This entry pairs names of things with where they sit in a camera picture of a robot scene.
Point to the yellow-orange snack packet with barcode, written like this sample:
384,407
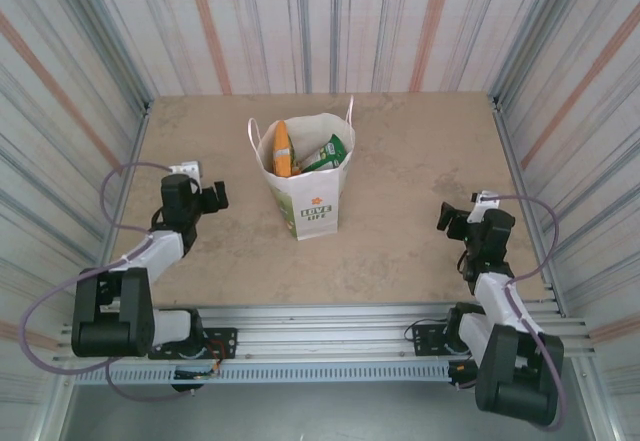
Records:
282,151

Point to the green snack packet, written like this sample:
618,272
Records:
325,156

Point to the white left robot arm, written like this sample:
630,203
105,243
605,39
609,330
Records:
145,281

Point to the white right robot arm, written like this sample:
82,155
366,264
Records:
505,341

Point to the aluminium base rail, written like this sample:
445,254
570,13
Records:
320,333

